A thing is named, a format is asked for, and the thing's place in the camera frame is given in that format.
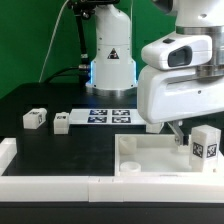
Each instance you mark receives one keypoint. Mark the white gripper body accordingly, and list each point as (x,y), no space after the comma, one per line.
(169,87)

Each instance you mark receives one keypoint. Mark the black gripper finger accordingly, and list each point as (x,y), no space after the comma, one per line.
(178,131)

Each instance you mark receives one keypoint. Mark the white square tabletop panel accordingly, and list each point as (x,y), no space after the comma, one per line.
(148,154)

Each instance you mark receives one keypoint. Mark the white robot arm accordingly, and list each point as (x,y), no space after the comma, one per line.
(113,70)

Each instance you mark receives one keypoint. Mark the white base marker plate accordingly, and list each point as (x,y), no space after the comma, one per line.
(105,117)

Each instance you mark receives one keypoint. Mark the white U-shaped obstacle fence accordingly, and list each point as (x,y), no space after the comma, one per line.
(197,188)

